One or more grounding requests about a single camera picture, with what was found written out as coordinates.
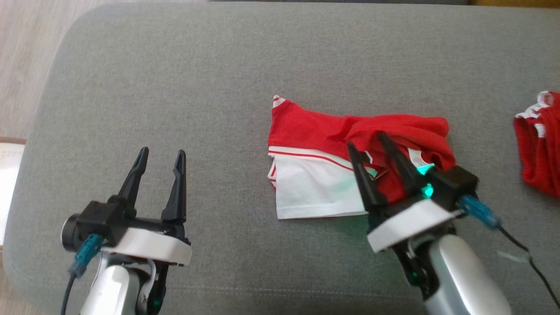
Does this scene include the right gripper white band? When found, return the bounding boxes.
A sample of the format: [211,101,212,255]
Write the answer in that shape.
[347,131,455,301]

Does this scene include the right black cable teal plug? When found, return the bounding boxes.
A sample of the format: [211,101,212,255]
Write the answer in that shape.
[457,195,560,307]

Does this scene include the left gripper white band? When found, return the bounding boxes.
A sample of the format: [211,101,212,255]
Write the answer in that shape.
[101,147,192,315]

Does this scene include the left black cable teal plug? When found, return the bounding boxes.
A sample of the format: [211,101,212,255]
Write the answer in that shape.
[60,234,103,315]

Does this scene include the black cable teal plug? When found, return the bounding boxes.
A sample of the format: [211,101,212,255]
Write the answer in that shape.
[60,234,103,315]
[457,195,560,307]

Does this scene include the red shorts white side stripe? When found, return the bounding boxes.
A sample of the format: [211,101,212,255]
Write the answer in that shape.
[513,91,560,198]

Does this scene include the red jersey white sleeves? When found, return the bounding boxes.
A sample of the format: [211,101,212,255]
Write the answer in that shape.
[267,95,456,220]

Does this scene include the white rug brown edge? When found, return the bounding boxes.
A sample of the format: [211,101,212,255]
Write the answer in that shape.
[0,138,27,250]

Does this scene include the grey fabric sofa seat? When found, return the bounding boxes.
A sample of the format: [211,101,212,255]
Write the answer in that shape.
[0,2,560,315]

